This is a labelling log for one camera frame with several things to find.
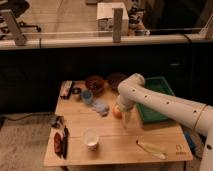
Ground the black white box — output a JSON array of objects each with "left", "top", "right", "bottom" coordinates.
[{"left": 60, "top": 80, "right": 74, "bottom": 99}]

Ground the black marker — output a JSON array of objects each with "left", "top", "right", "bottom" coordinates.
[{"left": 62, "top": 127, "right": 69, "bottom": 159}]

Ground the orange apple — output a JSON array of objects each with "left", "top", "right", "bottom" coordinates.
[{"left": 112, "top": 105, "right": 122, "bottom": 119}]

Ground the purple bowl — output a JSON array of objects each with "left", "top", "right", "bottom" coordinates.
[{"left": 107, "top": 73, "right": 127, "bottom": 91}]

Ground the wooden post middle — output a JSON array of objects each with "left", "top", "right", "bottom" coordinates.
[{"left": 112, "top": 8, "right": 123, "bottom": 43}]

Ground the green plastic tray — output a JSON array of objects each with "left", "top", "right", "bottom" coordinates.
[{"left": 136, "top": 76, "right": 174, "bottom": 124}]

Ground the office chair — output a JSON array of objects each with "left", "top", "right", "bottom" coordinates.
[{"left": 0, "top": 0, "right": 42, "bottom": 34}]

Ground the small dark round jar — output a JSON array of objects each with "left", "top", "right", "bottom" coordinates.
[{"left": 72, "top": 87, "right": 81, "bottom": 97}]

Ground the wooden post left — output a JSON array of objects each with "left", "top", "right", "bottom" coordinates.
[{"left": 0, "top": 9, "right": 27, "bottom": 46}]

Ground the white cardboard box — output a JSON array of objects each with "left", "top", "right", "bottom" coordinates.
[{"left": 97, "top": 2, "right": 129, "bottom": 34}]

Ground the light blue cloth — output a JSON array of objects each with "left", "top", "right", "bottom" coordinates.
[{"left": 92, "top": 99, "right": 109, "bottom": 116}]

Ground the blue cup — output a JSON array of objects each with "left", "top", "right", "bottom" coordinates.
[{"left": 81, "top": 90, "right": 93, "bottom": 105}]

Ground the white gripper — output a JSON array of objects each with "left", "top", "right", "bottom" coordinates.
[{"left": 116, "top": 94, "right": 136, "bottom": 128}]

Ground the wooden post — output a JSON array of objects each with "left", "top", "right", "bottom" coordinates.
[
  {"left": 0, "top": 9, "right": 27, "bottom": 46},
  {"left": 112, "top": 8, "right": 123, "bottom": 43}
]

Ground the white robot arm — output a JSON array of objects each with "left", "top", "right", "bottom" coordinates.
[{"left": 116, "top": 73, "right": 213, "bottom": 171}]

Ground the white paper cup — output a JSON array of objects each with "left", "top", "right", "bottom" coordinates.
[{"left": 83, "top": 130, "right": 99, "bottom": 150}]

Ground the red bowl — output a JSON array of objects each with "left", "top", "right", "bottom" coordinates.
[{"left": 85, "top": 76, "right": 104, "bottom": 94}]

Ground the yellow banana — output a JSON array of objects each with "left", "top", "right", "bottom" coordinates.
[{"left": 136, "top": 140, "right": 166, "bottom": 160}]

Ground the small metal clip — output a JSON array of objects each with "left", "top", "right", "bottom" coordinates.
[{"left": 50, "top": 115, "right": 64, "bottom": 129}]

